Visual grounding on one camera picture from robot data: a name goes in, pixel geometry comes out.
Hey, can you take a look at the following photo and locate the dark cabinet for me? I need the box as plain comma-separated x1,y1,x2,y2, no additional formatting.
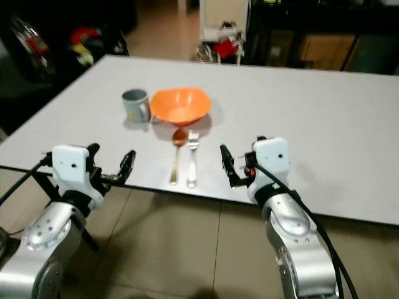
245,0,399,76

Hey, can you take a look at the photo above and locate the metal wire basket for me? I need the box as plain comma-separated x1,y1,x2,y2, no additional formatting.
193,43,216,64

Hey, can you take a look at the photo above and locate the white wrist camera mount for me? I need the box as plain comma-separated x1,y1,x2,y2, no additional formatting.
50,144,104,201
247,136,291,204

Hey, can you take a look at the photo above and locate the gold-handled brown spoon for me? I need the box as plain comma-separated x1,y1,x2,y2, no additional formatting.
169,128,189,186

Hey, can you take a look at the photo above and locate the orange bowl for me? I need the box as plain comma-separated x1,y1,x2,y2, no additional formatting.
150,87,213,126

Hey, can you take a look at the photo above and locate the brown cardboard box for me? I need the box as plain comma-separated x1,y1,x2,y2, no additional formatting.
299,32,360,70

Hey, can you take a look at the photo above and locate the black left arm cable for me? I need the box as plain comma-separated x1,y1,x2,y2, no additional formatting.
0,154,54,205

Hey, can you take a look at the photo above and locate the red cloth item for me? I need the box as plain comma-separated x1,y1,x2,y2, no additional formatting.
213,36,244,60

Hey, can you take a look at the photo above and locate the white box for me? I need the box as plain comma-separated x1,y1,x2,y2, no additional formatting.
200,0,251,42

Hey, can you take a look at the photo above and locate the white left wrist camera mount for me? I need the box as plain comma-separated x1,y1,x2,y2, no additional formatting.
50,144,104,201

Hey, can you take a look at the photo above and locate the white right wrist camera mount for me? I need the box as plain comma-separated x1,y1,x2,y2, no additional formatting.
247,136,291,204

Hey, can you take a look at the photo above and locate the red and yellow toy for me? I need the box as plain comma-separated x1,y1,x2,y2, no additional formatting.
68,26,105,67

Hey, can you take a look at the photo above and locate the grey mug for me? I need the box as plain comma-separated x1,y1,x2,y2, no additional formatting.
122,88,152,124

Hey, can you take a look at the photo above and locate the clear bag with red print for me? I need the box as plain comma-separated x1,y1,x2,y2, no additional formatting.
9,15,55,77

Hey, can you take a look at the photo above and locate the silver fork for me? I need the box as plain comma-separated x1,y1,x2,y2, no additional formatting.
186,130,201,189

